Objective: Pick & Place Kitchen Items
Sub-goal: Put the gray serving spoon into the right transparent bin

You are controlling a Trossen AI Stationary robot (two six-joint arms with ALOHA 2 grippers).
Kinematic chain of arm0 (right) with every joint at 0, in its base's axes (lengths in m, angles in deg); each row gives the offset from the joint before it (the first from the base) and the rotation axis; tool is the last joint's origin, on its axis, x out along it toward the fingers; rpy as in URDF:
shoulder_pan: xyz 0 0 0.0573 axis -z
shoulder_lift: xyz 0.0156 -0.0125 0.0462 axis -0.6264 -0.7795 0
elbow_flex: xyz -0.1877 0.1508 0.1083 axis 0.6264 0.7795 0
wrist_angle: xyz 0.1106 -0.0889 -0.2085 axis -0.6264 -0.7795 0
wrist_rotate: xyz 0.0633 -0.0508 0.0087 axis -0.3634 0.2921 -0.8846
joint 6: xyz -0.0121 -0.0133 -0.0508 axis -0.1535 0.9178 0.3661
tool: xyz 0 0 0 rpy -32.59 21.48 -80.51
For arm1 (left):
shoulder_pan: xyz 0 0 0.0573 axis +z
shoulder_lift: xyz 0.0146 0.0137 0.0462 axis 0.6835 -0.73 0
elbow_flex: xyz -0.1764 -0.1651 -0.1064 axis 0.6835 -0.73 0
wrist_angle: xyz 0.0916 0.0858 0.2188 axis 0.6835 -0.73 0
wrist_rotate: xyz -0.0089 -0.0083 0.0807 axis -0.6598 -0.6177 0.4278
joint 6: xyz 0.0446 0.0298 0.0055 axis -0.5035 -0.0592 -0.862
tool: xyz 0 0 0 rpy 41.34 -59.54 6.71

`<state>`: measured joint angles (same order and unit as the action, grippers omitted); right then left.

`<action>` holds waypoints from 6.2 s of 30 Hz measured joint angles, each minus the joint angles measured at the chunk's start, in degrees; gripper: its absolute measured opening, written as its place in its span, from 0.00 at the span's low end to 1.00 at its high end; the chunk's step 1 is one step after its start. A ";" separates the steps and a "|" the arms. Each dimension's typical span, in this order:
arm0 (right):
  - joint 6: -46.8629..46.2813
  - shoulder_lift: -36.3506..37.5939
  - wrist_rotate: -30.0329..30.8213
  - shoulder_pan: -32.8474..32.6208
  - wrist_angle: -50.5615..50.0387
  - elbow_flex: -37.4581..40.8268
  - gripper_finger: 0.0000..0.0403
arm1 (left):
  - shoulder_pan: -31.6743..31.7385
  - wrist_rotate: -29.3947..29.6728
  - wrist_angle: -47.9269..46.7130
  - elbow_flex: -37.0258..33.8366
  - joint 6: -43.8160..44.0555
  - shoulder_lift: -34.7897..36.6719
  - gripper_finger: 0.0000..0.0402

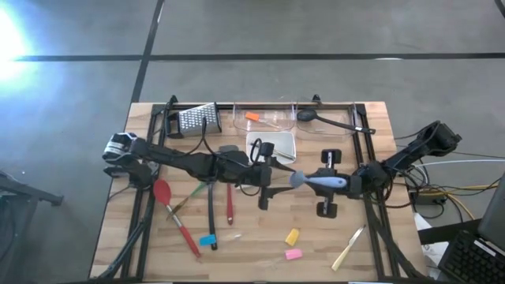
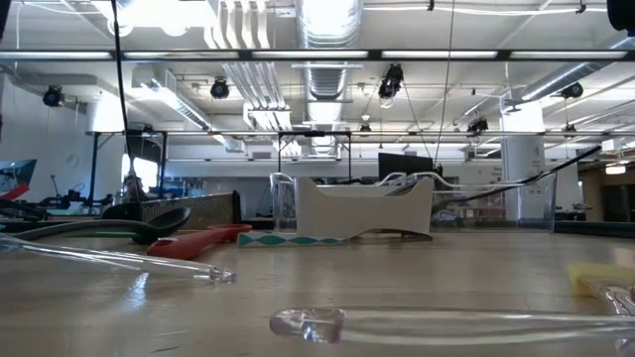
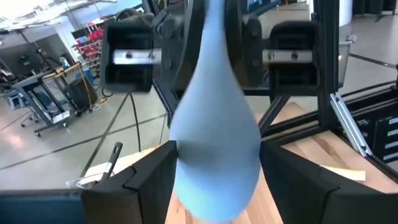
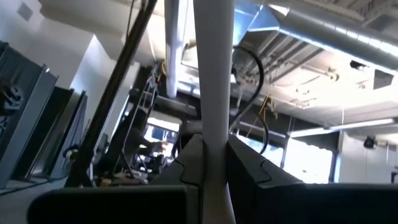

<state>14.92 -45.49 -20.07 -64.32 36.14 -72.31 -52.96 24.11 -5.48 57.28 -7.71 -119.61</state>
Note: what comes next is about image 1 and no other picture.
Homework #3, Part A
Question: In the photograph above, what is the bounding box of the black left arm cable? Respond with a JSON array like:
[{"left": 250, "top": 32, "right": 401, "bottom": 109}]
[{"left": 189, "top": 115, "right": 265, "bottom": 198}]

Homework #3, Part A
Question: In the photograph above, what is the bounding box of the black plastic spoon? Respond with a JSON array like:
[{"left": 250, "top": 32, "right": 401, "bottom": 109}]
[{"left": 207, "top": 183, "right": 219, "bottom": 252}]

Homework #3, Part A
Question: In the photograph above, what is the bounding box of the yellow cable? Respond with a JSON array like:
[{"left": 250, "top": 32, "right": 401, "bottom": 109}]
[{"left": 416, "top": 184, "right": 505, "bottom": 221}]

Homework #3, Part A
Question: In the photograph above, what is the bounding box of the grey plastic spoon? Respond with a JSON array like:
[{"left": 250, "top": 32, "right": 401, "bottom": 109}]
[{"left": 289, "top": 170, "right": 349, "bottom": 189}]

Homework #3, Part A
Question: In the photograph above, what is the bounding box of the black power box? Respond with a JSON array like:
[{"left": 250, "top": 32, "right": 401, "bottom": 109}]
[{"left": 410, "top": 191, "right": 445, "bottom": 207}]

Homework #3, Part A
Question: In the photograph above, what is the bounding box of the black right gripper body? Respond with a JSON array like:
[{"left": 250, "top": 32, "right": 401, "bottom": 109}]
[{"left": 316, "top": 149, "right": 363, "bottom": 219}]

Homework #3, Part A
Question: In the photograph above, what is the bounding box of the clear plastic bin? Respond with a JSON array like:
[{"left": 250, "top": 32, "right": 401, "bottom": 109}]
[
  {"left": 295, "top": 101, "right": 361, "bottom": 138},
  {"left": 232, "top": 101, "right": 297, "bottom": 133}
]

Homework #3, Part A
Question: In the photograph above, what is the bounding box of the metal box grater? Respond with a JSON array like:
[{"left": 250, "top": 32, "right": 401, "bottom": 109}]
[{"left": 165, "top": 102, "right": 223, "bottom": 140}]

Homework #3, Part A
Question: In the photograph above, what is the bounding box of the yellow sponge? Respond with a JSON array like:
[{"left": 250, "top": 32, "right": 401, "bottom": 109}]
[{"left": 284, "top": 227, "right": 301, "bottom": 247}]

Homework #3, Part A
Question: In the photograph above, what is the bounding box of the cream handled knife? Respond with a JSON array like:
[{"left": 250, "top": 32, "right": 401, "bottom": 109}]
[{"left": 330, "top": 223, "right": 367, "bottom": 272}]

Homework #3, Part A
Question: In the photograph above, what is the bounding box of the white paper sheet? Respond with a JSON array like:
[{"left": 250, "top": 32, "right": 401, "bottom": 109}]
[{"left": 413, "top": 212, "right": 451, "bottom": 273}]

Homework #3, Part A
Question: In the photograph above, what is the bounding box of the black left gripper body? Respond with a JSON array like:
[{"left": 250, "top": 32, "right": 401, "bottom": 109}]
[{"left": 238, "top": 142, "right": 276, "bottom": 210}]

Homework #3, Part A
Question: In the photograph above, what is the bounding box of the black floor stand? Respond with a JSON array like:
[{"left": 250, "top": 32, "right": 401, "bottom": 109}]
[{"left": 0, "top": 169, "right": 65, "bottom": 284}]

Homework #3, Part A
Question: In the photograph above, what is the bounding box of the white cable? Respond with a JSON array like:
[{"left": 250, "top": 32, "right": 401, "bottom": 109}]
[{"left": 413, "top": 158, "right": 505, "bottom": 169}]

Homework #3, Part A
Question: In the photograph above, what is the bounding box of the red spoon spatula metal handle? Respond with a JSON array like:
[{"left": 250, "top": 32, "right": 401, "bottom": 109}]
[{"left": 152, "top": 178, "right": 203, "bottom": 260}]

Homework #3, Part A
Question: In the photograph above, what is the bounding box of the red slotted spatula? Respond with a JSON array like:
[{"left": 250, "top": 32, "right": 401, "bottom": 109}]
[{"left": 225, "top": 183, "right": 236, "bottom": 226}]

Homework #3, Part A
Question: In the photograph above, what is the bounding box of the slim brown knife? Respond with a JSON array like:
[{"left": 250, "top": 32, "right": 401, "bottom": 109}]
[{"left": 271, "top": 148, "right": 296, "bottom": 162}]

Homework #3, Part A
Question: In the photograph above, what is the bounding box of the white plastic bin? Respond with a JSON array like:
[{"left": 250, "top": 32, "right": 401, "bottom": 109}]
[{"left": 245, "top": 130, "right": 297, "bottom": 166}]

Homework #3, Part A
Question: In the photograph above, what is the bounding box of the orange scraper clear handle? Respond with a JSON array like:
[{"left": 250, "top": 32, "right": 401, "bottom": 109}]
[{"left": 244, "top": 112, "right": 285, "bottom": 129}]

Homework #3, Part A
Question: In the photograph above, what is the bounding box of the black laptop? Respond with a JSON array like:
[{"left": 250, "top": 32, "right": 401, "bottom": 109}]
[{"left": 437, "top": 173, "right": 505, "bottom": 284}]

